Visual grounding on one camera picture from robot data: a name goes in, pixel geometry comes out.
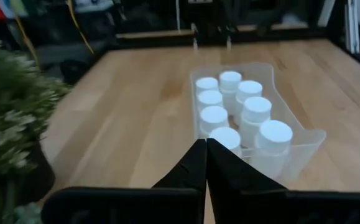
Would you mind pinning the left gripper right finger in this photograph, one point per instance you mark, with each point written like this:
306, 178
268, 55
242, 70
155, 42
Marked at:
245, 199

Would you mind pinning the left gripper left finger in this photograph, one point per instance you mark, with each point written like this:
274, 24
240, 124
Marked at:
182, 193

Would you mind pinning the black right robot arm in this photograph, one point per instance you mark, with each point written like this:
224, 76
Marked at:
210, 18

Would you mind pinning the clear plastic basket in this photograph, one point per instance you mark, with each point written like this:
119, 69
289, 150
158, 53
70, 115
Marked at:
304, 140

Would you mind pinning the white-flowered potted plant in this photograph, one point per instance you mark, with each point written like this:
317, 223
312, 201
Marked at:
11, 102

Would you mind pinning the green bottle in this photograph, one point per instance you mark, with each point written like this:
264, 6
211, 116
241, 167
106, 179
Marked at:
19, 6

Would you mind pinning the black aluminium table frame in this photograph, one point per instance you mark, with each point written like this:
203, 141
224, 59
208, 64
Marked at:
155, 42

